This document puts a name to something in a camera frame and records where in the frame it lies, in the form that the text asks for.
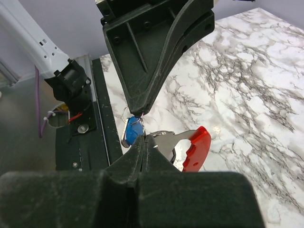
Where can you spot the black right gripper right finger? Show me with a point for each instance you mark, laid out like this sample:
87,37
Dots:
168,198

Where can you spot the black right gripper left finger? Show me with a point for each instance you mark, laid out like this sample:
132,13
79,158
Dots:
72,199

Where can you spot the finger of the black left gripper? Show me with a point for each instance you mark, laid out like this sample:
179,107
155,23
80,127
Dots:
194,21
135,52

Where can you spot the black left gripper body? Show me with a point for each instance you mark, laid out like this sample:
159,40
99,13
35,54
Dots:
139,12

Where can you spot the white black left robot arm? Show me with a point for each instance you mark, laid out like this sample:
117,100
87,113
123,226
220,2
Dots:
66,77

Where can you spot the aluminium frame rail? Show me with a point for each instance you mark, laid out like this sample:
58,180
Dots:
7,76

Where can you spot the blue tag small key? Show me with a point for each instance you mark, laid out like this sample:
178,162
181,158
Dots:
133,127

